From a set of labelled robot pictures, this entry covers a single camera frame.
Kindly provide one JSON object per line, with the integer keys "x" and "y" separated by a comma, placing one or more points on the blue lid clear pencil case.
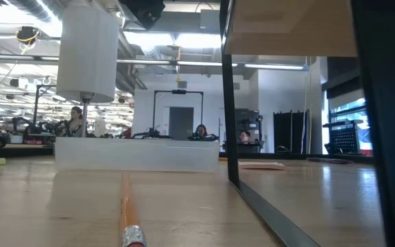
{"x": 135, "y": 154}

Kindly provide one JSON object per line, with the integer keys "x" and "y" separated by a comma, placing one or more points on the orange wooden pencil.
{"x": 129, "y": 206}

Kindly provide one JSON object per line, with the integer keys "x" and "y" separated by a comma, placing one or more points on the pink sticky note pad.
{"x": 262, "y": 166}

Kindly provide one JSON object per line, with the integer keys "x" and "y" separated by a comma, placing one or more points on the dark brown pen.
{"x": 329, "y": 160}

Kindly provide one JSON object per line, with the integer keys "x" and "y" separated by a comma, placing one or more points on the black background robot arm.
{"x": 204, "y": 137}
{"x": 151, "y": 134}

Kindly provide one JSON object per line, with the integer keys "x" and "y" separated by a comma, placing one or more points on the white cylinder shade lamp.
{"x": 87, "y": 51}

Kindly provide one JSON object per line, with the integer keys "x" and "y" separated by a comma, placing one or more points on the grey door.
{"x": 181, "y": 123}

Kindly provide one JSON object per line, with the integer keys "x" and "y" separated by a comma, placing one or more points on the person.
{"x": 75, "y": 121}
{"x": 201, "y": 131}
{"x": 245, "y": 137}

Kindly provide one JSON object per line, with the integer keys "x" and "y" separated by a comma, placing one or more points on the black equipment rack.
{"x": 249, "y": 120}

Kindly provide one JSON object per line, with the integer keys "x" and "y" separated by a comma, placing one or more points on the black cabinet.
{"x": 290, "y": 132}

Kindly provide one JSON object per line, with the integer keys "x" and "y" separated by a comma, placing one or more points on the black pegboard cart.
{"x": 343, "y": 139}

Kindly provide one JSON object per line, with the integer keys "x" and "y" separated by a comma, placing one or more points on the black background gantry frame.
{"x": 178, "y": 92}

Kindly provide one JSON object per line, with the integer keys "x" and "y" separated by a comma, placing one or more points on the wooden shelf black frame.
{"x": 286, "y": 27}

